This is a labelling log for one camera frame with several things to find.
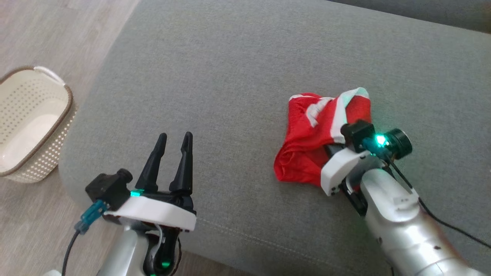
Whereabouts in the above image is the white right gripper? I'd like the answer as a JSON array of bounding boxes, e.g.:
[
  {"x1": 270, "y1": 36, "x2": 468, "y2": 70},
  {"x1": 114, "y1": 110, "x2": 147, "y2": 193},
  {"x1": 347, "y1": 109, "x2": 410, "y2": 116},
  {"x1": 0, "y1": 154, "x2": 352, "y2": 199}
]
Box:
[{"x1": 320, "y1": 143, "x2": 375, "y2": 197}]

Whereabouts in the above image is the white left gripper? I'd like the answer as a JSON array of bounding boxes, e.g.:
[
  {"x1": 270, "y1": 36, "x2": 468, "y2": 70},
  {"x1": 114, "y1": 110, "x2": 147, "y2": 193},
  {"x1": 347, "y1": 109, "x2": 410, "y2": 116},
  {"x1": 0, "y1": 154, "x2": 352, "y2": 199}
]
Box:
[{"x1": 104, "y1": 131, "x2": 197, "y2": 233}]

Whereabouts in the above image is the red mesh shorts white stripe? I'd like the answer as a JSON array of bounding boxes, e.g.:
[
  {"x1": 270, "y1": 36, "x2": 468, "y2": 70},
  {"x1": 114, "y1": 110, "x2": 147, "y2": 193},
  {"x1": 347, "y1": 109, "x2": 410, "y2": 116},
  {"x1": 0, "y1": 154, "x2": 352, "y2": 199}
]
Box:
[{"x1": 274, "y1": 87, "x2": 372, "y2": 187}]

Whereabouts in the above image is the grey fabric sofa seat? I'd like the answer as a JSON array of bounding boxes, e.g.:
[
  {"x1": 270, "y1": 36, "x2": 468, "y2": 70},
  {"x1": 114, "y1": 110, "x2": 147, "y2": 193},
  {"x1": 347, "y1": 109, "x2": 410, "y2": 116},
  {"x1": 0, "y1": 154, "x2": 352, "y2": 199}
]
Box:
[{"x1": 58, "y1": 0, "x2": 491, "y2": 276}]

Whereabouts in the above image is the beige perforated laundry basket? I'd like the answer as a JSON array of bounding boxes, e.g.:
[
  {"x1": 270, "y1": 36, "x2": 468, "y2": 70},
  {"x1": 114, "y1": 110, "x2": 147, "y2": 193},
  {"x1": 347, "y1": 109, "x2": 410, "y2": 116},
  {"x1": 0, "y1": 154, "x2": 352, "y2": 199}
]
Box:
[{"x1": 0, "y1": 66, "x2": 77, "y2": 183}]

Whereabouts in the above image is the black right cable, teal plug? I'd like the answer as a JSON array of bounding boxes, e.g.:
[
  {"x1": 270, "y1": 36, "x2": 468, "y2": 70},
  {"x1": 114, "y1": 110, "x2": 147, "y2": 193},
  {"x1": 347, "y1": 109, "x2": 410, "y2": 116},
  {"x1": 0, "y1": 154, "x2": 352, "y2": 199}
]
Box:
[{"x1": 362, "y1": 137, "x2": 491, "y2": 249}]

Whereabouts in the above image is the black cable, teal plug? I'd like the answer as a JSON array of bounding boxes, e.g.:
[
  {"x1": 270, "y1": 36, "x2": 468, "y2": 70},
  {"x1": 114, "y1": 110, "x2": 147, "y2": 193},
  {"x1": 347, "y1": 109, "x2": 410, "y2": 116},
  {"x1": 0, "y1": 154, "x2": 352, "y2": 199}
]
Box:
[
  {"x1": 61, "y1": 199, "x2": 109, "y2": 276},
  {"x1": 362, "y1": 137, "x2": 491, "y2": 249}
]

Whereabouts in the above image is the black left cable, teal plug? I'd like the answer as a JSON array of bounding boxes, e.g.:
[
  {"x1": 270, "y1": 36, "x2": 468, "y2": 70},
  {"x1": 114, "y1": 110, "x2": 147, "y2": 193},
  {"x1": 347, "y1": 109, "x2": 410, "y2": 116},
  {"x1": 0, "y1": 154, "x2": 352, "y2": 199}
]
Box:
[{"x1": 61, "y1": 199, "x2": 109, "y2": 276}]

